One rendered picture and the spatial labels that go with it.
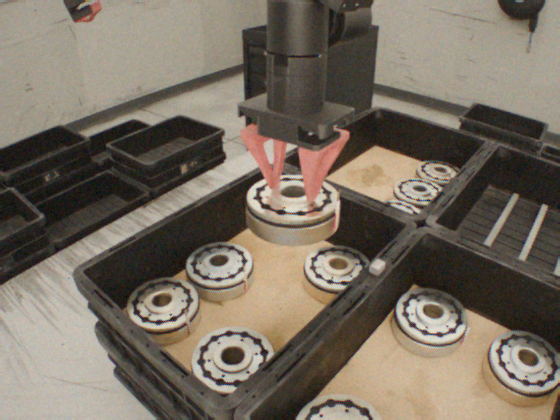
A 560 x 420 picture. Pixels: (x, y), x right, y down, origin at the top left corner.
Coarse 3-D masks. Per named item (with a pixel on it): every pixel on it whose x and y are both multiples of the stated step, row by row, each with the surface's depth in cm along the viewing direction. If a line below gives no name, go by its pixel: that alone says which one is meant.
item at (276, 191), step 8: (280, 184) 49; (288, 184) 49; (296, 184) 49; (272, 192) 47; (280, 192) 48; (304, 192) 48; (280, 200) 46; (288, 200) 46; (296, 200) 46; (304, 200) 46
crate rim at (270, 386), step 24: (408, 240) 59; (456, 240) 59; (504, 264) 54; (360, 288) 51; (552, 288) 50; (336, 312) 48; (312, 336) 45; (288, 360) 42; (264, 384) 40; (240, 408) 38
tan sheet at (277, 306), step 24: (240, 240) 75; (264, 240) 75; (264, 264) 70; (288, 264) 70; (264, 288) 65; (288, 288) 65; (216, 312) 61; (240, 312) 61; (264, 312) 61; (288, 312) 61; (312, 312) 61; (192, 336) 57; (264, 336) 57; (288, 336) 57
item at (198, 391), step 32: (224, 192) 70; (160, 224) 62; (96, 256) 56; (384, 256) 56; (96, 288) 51; (352, 288) 51; (128, 320) 46; (320, 320) 47; (160, 352) 43; (288, 352) 43; (192, 384) 40; (256, 384) 40; (224, 416) 38
